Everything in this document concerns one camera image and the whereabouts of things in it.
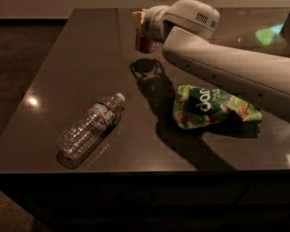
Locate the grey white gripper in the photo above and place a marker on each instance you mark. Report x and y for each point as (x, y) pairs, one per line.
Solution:
(150, 23)

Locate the red coke can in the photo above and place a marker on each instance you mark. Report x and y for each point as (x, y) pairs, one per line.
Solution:
(143, 43)

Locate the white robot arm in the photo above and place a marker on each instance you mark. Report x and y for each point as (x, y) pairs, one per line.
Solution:
(184, 29)

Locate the green chip bag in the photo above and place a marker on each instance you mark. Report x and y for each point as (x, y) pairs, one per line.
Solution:
(195, 107)

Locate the clear plastic water bottle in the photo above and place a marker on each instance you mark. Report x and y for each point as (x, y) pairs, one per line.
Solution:
(81, 135)

